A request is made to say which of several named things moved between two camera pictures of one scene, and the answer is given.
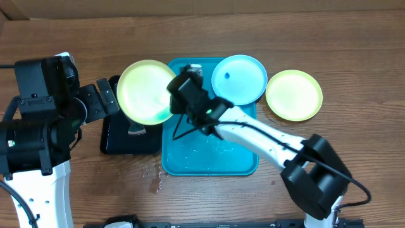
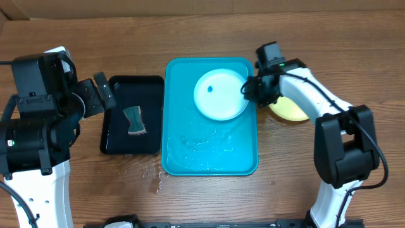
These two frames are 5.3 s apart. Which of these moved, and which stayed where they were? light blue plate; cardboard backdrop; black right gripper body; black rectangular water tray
Moved: light blue plate; black right gripper body
Stayed: black rectangular water tray; cardboard backdrop
